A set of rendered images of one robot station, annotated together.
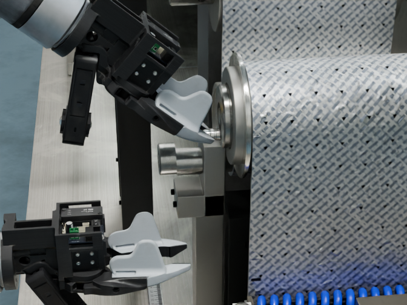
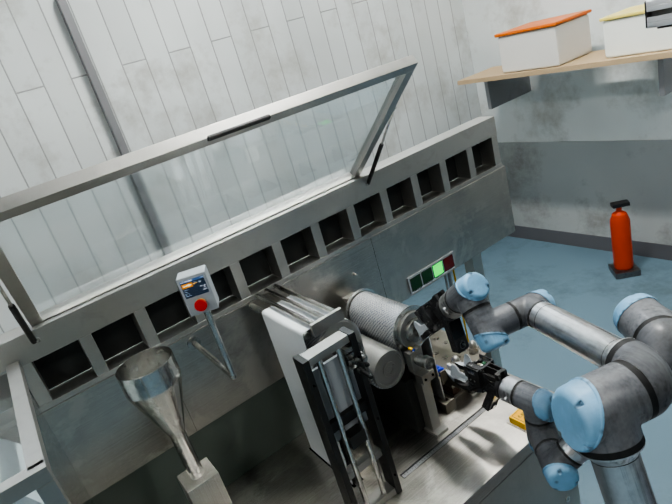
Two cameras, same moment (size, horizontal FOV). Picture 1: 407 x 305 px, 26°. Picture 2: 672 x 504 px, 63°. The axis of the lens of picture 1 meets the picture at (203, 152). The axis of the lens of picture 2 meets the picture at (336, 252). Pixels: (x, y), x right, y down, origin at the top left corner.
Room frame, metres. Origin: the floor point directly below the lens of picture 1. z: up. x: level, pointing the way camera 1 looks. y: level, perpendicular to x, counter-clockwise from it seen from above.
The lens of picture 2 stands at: (1.63, 1.24, 2.12)
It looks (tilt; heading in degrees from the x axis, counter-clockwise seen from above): 21 degrees down; 248
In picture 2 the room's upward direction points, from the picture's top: 17 degrees counter-clockwise
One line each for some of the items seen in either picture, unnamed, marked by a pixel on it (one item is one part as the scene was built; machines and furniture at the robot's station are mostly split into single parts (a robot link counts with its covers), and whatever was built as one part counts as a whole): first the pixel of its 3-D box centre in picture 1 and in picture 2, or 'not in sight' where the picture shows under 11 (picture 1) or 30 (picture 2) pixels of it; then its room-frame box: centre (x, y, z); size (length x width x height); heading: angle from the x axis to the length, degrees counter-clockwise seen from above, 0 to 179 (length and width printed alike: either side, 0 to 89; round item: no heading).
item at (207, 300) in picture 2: not in sight; (197, 291); (1.48, 0.00, 1.66); 0.07 x 0.07 x 0.10; 72
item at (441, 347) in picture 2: not in sight; (433, 351); (0.77, -0.22, 1.00); 0.40 x 0.16 x 0.06; 97
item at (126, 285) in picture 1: (109, 278); not in sight; (0.82, 0.11, 1.09); 0.09 x 0.05 x 0.02; 88
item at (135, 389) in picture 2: not in sight; (148, 372); (1.66, -0.05, 1.50); 0.14 x 0.14 x 0.06
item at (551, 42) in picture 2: not in sight; (543, 43); (-1.39, -1.55, 1.70); 0.48 x 0.40 x 0.27; 98
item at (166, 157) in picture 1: (166, 158); (427, 362); (0.95, 0.05, 1.18); 0.04 x 0.02 x 0.04; 7
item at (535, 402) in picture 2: not in sight; (536, 402); (0.82, 0.33, 1.11); 0.11 x 0.08 x 0.09; 97
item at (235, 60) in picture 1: (238, 115); (411, 328); (0.93, -0.04, 1.25); 0.15 x 0.01 x 0.15; 7
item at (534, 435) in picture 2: not in sight; (542, 435); (0.83, 0.34, 1.01); 0.11 x 0.08 x 0.11; 59
